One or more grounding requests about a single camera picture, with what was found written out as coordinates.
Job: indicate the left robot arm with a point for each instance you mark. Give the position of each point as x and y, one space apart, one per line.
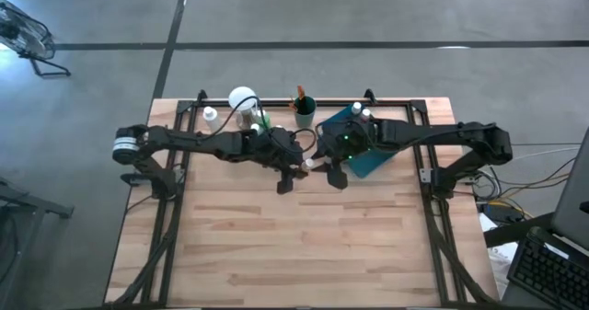
184 140

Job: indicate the yellow paint bottle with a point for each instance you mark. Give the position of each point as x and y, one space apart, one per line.
308 164

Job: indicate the green plastic cup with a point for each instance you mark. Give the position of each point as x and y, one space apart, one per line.
305 117

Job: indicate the silver frame bracket plate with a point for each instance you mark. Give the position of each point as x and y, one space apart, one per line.
425 175

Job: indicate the white crumpled paper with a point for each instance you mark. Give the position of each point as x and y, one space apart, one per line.
499 255

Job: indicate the small dark paint bottle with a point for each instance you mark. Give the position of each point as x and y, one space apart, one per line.
356 107

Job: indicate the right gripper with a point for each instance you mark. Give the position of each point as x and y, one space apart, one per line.
349 140

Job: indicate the black aluminium table frame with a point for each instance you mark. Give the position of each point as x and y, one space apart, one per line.
329 103

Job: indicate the black frame bracket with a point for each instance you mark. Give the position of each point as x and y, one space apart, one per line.
369 95
201 95

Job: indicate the blue plastic bin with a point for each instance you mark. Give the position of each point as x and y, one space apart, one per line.
368 165

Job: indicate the black metal stand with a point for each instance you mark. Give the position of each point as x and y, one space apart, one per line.
32 204

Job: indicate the black keyboard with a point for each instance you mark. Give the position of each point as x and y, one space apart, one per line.
547 273

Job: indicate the tall black bottle white cap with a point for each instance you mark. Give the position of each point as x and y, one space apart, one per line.
256 127

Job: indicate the black power adapter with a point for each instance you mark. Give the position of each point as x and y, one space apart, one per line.
506 212

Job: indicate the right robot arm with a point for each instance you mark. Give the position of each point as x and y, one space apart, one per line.
437 133

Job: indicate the tall green paint bottle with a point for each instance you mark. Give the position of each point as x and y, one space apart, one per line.
264 119

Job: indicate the dark computer screen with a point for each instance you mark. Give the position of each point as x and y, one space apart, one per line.
575 195

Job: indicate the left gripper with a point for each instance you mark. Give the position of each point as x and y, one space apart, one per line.
280 149

